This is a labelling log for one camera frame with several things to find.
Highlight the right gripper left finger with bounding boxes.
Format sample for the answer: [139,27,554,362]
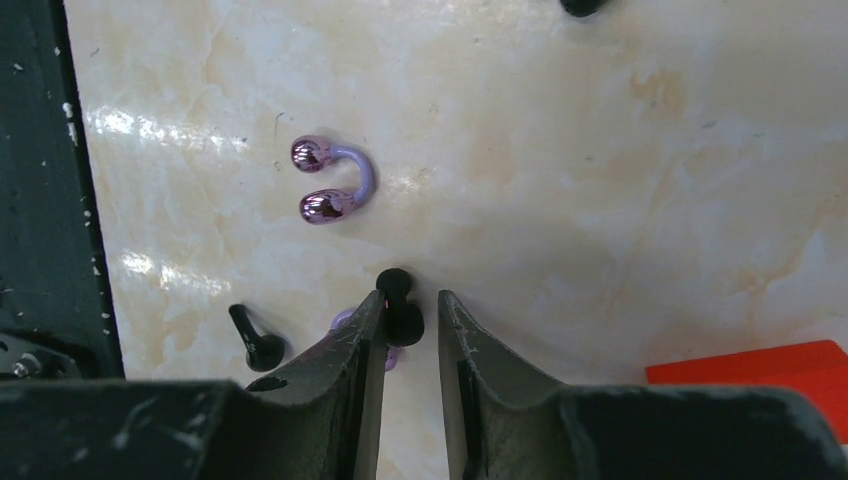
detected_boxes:
[247,290,387,479]

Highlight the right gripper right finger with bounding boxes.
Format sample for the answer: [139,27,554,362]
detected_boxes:
[437,290,564,479]

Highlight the black clip earbud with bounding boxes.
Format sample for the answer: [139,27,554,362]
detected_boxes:
[560,0,607,18]
[375,268,425,347]

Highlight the purple clip earbud right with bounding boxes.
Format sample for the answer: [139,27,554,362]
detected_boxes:
[330,308,401,372]

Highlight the purple clip earbud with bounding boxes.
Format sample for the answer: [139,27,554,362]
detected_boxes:
[290,135,377,227]
[330,308,401,372]

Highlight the black stem earbud right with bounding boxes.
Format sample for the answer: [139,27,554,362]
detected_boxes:
[228,303,286,372]

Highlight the purple clip earbud left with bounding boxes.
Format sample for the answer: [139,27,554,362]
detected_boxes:
[290,135,377,227]

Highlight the red block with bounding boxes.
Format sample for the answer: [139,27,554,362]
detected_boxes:
[645,340,847,445]

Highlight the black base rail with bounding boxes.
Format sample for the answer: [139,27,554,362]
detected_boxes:
[1,1,124,378]

